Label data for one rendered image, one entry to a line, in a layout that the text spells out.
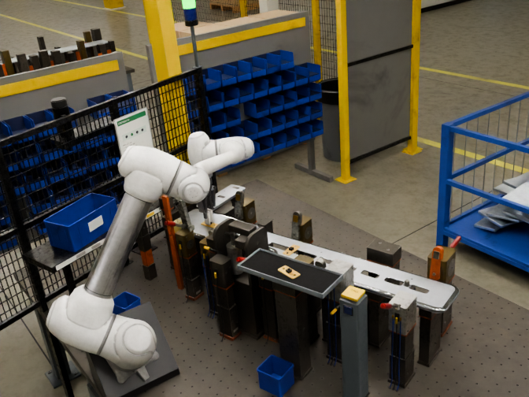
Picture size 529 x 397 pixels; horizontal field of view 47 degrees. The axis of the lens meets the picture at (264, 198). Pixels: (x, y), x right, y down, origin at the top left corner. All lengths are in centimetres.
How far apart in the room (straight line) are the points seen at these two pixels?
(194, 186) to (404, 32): 394
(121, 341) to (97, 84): 251
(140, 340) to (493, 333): 140
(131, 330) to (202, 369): 44
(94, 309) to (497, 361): 151
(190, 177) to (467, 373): 126
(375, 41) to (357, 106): 58
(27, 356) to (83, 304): 187
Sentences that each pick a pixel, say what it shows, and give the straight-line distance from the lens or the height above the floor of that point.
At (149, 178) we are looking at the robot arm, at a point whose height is 153.
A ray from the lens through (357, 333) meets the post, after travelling 210.
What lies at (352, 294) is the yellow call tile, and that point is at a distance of 204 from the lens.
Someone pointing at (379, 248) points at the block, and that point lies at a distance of 254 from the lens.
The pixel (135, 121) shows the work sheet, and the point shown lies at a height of 140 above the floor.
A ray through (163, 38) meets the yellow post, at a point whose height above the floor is 175.
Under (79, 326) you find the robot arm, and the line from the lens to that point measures 223.
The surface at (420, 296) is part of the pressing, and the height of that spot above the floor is 100.
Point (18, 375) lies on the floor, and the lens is 394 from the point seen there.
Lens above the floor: 234
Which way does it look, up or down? 26 degrees down
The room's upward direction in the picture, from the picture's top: 5 degrees counter-clockwise
